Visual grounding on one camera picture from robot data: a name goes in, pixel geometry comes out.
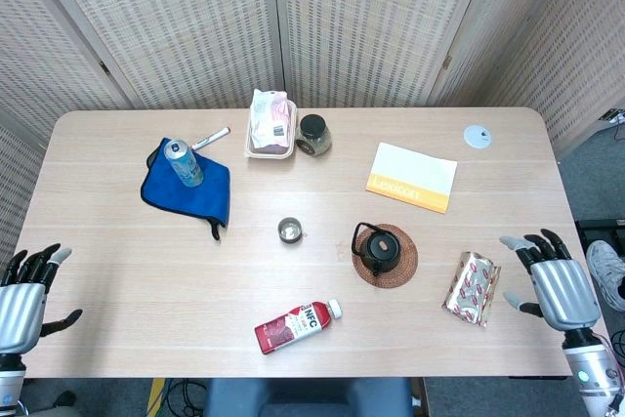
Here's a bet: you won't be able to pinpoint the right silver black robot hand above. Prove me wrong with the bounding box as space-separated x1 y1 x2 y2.
499 228 602 331

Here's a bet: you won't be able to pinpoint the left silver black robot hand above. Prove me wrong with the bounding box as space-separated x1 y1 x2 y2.
0 242 84 354

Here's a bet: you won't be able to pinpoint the black teapot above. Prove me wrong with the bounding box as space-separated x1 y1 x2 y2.
350 221 402 277

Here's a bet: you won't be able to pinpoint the small dark tea cup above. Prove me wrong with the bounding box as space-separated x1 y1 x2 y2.
277 217 304 245

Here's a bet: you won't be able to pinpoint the grey sneaker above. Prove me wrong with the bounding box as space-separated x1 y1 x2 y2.
585 239 625 313

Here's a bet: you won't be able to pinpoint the gold red-patterned snack bag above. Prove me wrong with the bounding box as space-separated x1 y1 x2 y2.
441 251 503 329

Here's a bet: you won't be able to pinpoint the round woven rattan coaster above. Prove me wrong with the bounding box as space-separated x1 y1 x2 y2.
352 224 420 290

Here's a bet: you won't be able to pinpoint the white yellow Lexicon book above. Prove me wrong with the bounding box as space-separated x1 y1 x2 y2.
365 142 459 215

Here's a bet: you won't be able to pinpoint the light blue drink can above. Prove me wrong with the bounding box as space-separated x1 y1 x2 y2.
163 139 205 188

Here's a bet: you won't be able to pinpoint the blue microfibre cloth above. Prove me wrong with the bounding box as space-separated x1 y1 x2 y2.
140 137 231 242

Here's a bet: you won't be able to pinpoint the white marker pen red cap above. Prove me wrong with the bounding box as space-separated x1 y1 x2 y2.
189 126 232 152

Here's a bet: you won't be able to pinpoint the red NFC juice bottle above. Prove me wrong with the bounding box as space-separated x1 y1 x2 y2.
253 298 344 356

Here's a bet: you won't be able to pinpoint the dark blue seat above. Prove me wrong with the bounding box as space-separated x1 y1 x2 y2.
202 377 414 417

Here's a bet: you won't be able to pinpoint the beige plastic food tray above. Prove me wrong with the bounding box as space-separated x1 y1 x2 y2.
244 99 300 161

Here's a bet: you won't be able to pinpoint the glass jar black lid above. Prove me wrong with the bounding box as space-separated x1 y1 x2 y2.
295 113 333 158

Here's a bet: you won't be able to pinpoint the pink white snack packet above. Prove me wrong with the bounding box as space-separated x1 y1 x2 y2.
249 88 290 149

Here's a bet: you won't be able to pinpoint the woven folding screen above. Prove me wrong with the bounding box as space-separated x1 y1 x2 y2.
0 0 625 262

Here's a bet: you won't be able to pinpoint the white round cable grommet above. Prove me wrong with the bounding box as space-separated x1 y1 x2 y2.
463 124 493 149

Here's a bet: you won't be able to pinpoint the black floor cables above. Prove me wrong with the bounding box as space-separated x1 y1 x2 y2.
165 377 206 417

